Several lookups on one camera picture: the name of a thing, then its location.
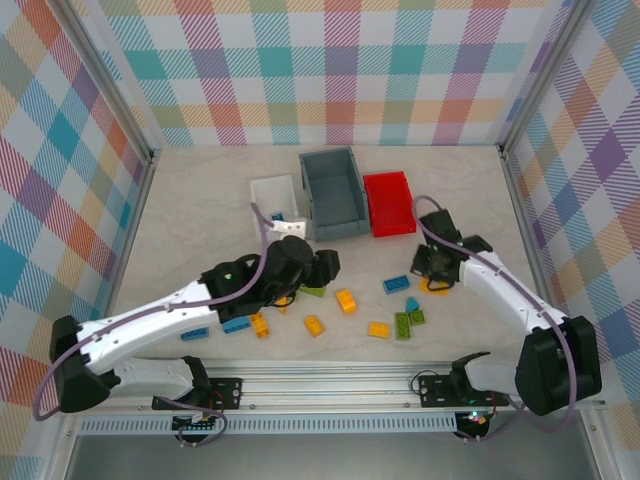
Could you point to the yellow lego window frame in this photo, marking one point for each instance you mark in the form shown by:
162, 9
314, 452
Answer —
423, 287

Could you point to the blue lego brick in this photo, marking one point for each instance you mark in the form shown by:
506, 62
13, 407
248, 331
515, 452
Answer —
276, 216
236, 325
195, 333
396, 284

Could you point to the orange curved single-stud lego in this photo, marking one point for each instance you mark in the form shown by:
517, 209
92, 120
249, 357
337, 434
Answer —
314, 325

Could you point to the green long lego brick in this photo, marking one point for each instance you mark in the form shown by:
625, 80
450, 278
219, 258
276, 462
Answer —
402, 326
314, 292

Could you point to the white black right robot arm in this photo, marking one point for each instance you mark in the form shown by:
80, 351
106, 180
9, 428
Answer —
500, 290

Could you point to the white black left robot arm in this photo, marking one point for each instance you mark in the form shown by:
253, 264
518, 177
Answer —
150, 320

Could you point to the light blue lego piece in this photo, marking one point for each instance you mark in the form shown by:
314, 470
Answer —
412, 303

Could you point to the orange long lego brick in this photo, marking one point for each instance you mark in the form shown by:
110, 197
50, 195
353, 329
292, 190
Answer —
260, 325

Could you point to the white plastic bin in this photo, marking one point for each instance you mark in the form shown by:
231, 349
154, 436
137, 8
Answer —
272, 192

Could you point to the red plastic bin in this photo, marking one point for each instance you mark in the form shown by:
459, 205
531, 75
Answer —
389, 205

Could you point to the grey plastic bin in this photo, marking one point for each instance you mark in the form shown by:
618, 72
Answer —
332, 195

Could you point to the small electronics board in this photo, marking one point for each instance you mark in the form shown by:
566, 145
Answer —
474, 418
197, 425

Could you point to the grey metal sheet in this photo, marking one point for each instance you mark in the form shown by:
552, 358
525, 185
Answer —
325, 460

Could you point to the aluminium side rail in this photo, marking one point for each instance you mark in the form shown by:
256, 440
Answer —
530, 225
130, 235

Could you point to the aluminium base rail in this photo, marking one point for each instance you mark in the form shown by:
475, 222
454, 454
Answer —
325, 385

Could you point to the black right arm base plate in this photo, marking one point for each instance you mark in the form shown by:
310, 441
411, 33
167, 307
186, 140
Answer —
435, 390

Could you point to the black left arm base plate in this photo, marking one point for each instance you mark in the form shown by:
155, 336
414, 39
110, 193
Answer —
230, 392

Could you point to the aluminium frame post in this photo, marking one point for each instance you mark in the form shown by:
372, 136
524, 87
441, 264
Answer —
546, 75
114, 85

